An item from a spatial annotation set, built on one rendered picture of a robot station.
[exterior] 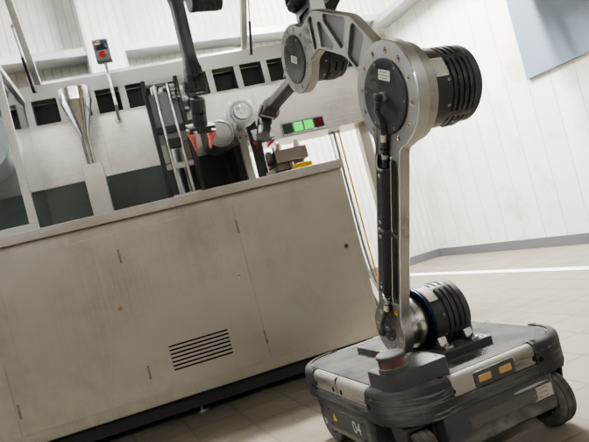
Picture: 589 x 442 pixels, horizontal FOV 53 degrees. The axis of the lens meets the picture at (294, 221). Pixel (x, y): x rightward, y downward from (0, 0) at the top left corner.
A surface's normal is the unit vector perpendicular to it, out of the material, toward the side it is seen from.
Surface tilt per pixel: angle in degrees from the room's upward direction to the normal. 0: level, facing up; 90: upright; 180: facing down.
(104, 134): 90
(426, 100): 113
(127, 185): 90
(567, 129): 90
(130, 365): 90
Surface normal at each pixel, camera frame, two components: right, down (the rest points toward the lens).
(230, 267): 0.25, -0.07
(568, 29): -0.90, 0.23
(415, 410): -0.20, 0.04
